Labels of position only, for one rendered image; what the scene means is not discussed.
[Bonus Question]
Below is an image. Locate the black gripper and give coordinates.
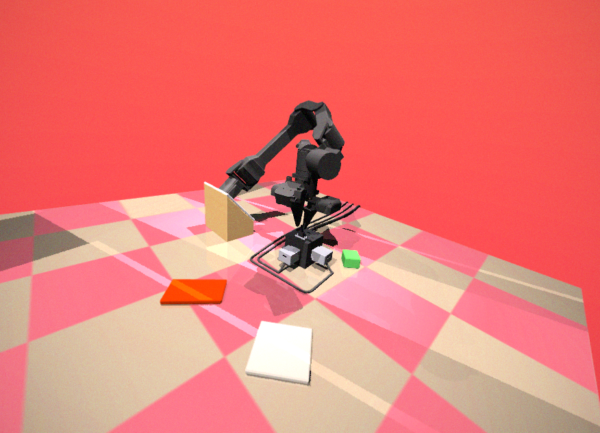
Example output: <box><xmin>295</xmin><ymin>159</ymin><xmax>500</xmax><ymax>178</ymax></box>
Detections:
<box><xmin>271</xmin><ymin>169</ymin><xmax>342</xmax><ymax>230</ymax></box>

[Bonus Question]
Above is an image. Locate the green cube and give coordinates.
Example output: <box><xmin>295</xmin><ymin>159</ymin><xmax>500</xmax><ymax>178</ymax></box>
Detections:
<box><xmin>341</xmin><ymin>249</ymin><xmax>361</xmax><ymax>269</ymax></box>

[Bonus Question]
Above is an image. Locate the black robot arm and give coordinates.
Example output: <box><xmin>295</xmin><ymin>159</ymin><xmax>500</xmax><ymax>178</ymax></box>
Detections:
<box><xmin>219</xmin><ymin>100</ymin><xmax>345</xmax><ymax>208</ymax></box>

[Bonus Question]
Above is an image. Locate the orange flat rectangular pad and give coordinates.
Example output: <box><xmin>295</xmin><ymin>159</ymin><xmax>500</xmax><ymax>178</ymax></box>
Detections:
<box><xmin>160</xmin><ymin>279</ymin><xmax>227</xmax><ymax>304</ymax></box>

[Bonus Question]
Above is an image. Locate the white flat square slab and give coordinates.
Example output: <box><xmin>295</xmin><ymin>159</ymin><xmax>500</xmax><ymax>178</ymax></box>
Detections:
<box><xmin>245</xmin><ymin>321</ymin><xmax>312</xmax><ymax>384</ymax></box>

